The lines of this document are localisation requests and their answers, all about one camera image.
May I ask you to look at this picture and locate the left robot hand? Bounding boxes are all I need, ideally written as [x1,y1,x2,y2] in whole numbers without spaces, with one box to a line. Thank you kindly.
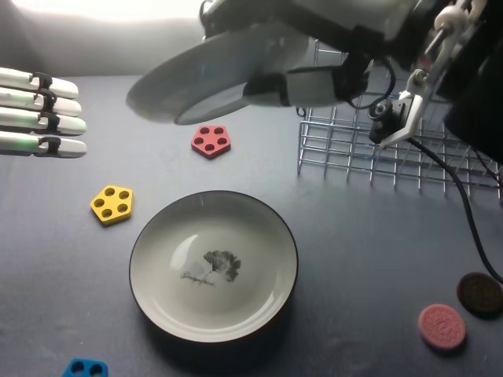
[0,66,89,159]

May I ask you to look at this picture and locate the white plate with ginkgo print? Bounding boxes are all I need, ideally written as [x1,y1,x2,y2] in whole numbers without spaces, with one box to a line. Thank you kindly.
[125,21,311,126]
[128,190,299,346]

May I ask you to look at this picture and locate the white backdrop sheet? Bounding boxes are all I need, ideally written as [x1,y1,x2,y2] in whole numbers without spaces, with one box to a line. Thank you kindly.
[0,0,503,79]

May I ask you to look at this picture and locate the yellow pentagon block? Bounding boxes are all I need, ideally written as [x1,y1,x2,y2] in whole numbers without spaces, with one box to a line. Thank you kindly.
[89,185,134,228]

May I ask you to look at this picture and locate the red pentagon block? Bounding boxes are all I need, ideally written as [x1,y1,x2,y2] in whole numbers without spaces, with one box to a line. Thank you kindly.
[190,125,233,160]

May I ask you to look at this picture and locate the blue pentagon block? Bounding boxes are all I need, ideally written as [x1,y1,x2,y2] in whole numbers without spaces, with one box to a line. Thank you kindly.
[62,357,109,377]

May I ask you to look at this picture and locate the grey tablecloth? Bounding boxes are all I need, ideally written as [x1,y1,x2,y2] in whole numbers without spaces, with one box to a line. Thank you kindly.
[0,74,503,377]

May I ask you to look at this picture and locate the pink sandwich cookie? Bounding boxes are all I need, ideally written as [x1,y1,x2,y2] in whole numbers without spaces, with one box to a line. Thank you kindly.
[417,303,468,350]

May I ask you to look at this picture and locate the dark brown sandwich cookie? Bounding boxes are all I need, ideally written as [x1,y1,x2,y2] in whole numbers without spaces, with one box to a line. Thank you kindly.
[457,272,503,319]

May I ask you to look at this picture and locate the wire dish rack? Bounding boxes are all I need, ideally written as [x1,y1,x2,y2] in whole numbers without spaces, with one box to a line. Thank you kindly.
[296,38,503,193]

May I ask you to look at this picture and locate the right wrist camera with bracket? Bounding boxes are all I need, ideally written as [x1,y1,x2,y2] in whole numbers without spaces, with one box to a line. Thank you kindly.
[367,68,431,149]

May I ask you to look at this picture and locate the black camera cable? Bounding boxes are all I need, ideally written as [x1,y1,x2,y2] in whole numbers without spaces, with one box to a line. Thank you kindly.
[408,135,503,284]

